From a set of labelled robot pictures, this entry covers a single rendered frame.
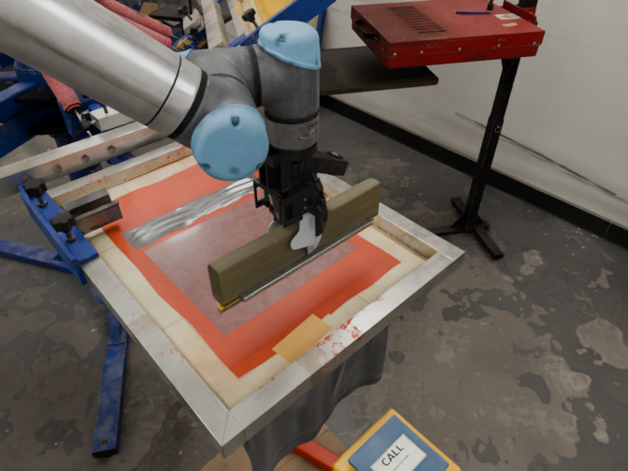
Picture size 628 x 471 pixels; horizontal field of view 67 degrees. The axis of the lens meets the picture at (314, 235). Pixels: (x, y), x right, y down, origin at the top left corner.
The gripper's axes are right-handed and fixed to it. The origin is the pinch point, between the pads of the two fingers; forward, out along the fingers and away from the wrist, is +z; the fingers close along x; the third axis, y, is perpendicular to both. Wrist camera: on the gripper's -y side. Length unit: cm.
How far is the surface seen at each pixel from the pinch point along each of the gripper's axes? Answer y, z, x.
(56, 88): 7, 0, -94
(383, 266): -17.0, 14.0, 4.9
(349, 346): 3.8, 11.1, 15.3
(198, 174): -8, 14, -50
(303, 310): 2.8, 14.1, 2.5
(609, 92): -200, 37, -14
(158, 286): 19.4, 14.2, -21.3
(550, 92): -200, 44, -40
